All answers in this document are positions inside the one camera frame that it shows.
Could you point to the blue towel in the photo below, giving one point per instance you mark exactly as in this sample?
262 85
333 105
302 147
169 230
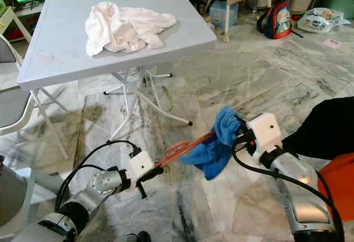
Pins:
213 150

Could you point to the salmon pink plastic hanger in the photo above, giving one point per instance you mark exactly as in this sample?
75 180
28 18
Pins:
188 147

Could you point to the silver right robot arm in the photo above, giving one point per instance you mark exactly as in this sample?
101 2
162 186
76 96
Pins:
293 170

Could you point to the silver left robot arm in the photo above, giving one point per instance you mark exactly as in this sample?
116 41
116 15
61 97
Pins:
105 184

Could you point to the black robot left foot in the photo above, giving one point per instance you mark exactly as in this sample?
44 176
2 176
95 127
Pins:
137 237

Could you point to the orange garment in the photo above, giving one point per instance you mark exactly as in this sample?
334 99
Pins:
337 186

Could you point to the red blue child backpack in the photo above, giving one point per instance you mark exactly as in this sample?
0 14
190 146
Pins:
276 21

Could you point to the white folding table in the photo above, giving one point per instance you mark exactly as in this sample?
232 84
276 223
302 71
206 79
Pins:
99 67

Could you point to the light blue box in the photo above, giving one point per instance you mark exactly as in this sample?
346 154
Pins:
223 14

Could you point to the white wooden high chair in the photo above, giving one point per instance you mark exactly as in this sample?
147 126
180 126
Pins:
225 9

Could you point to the pink paper slip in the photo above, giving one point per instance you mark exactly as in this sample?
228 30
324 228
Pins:
332 43

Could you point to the white blue plastic bag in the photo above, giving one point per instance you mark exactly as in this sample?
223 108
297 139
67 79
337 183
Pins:
321 19

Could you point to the white crumpled cloth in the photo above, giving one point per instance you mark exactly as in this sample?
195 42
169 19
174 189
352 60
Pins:
124 29

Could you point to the small white toy table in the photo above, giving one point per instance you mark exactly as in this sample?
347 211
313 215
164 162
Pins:
11 16

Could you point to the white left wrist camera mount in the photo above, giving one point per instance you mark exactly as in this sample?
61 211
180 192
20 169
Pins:
141 164

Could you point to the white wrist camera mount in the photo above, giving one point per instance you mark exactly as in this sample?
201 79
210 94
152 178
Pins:
141 164
265 131

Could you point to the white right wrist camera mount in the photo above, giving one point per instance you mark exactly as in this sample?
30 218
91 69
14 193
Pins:
265 131

